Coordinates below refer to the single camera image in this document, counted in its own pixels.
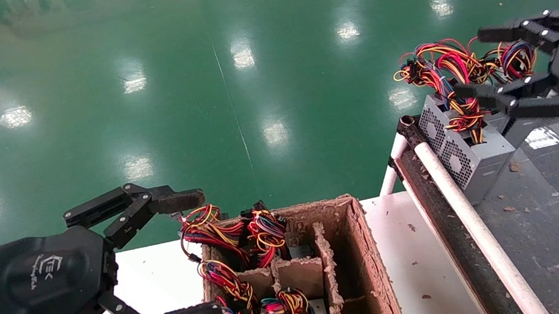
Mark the short white pipe leg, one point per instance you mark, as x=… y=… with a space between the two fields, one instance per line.
x=393 y=169

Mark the dark brown pipe joint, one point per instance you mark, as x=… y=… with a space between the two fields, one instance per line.
x=408 y=128

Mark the long white rail pipe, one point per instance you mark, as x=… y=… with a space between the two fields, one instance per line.
x=464 y=209

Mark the brown cardboard divider box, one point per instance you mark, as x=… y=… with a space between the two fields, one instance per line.
x=355 y=254

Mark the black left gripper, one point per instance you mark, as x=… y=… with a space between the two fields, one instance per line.
x=43 y=276

